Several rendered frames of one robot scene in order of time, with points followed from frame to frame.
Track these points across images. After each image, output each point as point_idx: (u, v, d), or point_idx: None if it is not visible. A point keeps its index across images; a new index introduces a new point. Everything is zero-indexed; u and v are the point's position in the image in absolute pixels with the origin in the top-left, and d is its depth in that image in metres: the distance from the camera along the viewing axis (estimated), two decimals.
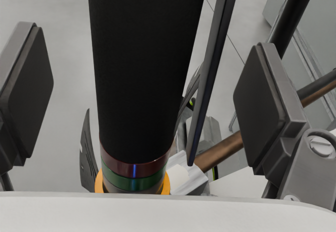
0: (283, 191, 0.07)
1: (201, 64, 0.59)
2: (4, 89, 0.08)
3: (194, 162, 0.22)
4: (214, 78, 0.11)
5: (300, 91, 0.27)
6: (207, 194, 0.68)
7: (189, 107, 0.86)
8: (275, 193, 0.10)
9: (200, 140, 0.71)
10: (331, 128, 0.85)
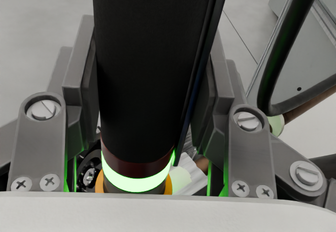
0: (229, 179, 0.07)
1: None
2: (84, 75, 0.09)
3: (196, 164, 0.22)
4: (203, 73, 0.10)
5: (303, 93, 0.26)
6: None
7: None
8: (219, 175, 0.10)
9: None
10: None
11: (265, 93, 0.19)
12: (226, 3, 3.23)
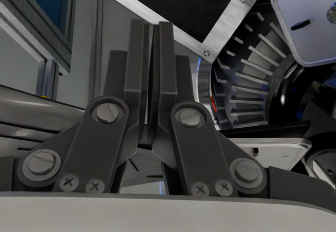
0: (187, 184, 0.07)
1: None
2: (142, 79, 0.09)
3: None
4: None
5: None
6: None
7: None
8: (174, 176, 0.10)
9: None
10: None
11: None
12: None
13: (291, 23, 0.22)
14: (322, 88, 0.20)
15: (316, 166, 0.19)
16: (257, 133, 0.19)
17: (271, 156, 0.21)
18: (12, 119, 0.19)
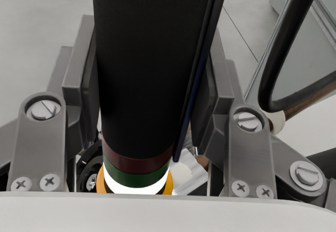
0: (229, 180, 0.07)
1: None
2: (84, 75, 0.09)
3: (197, 160, 0.22)
4: (203, 68, 0.10)
5: (304, 89, 0.26)
6: None
7: None
8: (219, 175, 0.10)
9: None
10: None
11: (265, 89, 0.19)
12: (227, 0, 3.23)
13: None
14: None
15: None
16: None
17: None
18: None
